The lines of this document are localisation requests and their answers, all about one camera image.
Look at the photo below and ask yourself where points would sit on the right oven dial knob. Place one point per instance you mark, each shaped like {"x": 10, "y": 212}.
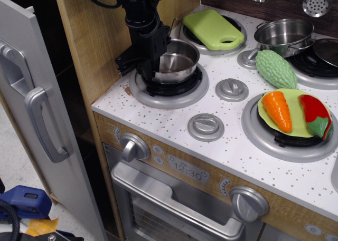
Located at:
{"x": 248, "y": 205}

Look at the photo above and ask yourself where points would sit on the green plastic cutting board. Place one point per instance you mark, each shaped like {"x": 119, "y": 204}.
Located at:
{"x": 214, "y": 31}

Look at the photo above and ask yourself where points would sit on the oven dial knob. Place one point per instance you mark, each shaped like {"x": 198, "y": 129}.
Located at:
{"x": 133, "y": 147}
{"x": 248, "y": 205}

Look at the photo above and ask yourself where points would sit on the front left stove burner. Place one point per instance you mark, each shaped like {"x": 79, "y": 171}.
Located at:
{"x": 139, "y": 92}

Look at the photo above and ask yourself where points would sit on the silver fridge door handle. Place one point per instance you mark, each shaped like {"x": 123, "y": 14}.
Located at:
{"x": 33, "y": 104}

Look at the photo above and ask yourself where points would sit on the small steel pan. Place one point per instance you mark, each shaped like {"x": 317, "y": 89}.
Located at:
{"x": 178, "y": 63}

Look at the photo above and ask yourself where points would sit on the orange toy carrot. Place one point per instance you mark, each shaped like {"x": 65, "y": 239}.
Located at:
{"x": 277, "y": 108}

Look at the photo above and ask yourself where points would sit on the front right stove burner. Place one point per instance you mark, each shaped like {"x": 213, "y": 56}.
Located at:
{"x": 265, "y": 140}

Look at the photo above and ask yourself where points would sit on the oven clock display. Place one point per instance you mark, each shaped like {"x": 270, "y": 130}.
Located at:
{"x": 188, "y": 169}

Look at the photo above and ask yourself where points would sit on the hanging steel strainer spoon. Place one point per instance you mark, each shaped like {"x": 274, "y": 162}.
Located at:
{"x": 316, "y": 8}

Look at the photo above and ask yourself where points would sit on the silver oven door handle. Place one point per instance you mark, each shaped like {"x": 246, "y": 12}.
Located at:
{"x": 160, "y": 195}

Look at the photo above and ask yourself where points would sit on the green toy bitter gourd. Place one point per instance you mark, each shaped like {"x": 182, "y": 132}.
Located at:
{"x": 276, "y": 70}

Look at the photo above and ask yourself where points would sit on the blue device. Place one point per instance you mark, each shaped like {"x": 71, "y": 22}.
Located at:
{"x": 28, "y": 202}

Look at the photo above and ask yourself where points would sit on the silver stovetop knob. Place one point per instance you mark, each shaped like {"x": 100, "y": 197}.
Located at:
{"x": 232, "y": 90}
{"x": 247, "y": 59}
{"x": 205, "y": 127}

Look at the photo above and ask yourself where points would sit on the silver stovetop knob back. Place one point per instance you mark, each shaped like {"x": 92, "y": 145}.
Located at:
{"x": 247, "y": 59}

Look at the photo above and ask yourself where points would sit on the red toy chili pepper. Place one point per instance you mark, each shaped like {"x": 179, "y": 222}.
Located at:
{"x": 317, "y": 117}

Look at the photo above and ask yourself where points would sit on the grey fridge door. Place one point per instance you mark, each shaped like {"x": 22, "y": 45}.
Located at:
{"x": 30, "y": 89}

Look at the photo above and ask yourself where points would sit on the left oven dial knob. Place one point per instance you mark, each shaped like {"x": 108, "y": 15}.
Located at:
{"x": 133, "y": 147}

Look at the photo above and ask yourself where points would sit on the silver stovetop knob upper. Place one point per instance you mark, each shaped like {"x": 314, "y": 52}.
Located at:
{"x": 232, "y": 90}

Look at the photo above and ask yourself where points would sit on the light green plate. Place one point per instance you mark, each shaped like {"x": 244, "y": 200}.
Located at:
{"x": 299, "y": 126}

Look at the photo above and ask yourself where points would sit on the silver stovetop knob lower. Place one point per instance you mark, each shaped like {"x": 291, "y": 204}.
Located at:
{"x": 205, "y": 127}

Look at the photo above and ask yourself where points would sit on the steel pot with handles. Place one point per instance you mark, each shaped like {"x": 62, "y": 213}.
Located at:
{"x": 286, "y": 37}

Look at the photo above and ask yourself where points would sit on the yellow paper scrap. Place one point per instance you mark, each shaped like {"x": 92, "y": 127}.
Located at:
{"x": 37, "y": 227}

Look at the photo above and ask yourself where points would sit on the dark pot lid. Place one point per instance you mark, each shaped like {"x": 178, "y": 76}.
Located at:
{"x": 326, "y": 49}

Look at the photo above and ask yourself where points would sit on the back right stove burner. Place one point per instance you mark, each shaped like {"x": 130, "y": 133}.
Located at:
{"x": 313, "y": 72}

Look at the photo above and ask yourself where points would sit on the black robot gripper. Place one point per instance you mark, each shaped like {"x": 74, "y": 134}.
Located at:
{"x": 149, "y": 38}

